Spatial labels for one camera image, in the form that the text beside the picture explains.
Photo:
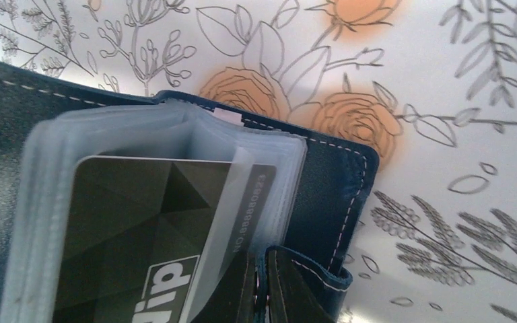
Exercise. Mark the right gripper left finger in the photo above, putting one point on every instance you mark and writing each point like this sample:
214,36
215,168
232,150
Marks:
233,300

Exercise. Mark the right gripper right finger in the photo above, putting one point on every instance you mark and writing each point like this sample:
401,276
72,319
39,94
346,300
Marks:
290,299

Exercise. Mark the black VIP card front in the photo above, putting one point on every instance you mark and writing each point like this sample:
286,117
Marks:
148,240

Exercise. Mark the blue card holder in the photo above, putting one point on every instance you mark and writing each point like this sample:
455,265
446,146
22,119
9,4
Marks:
336,179

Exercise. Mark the floral table mat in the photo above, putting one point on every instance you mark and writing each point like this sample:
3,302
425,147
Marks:
430,85

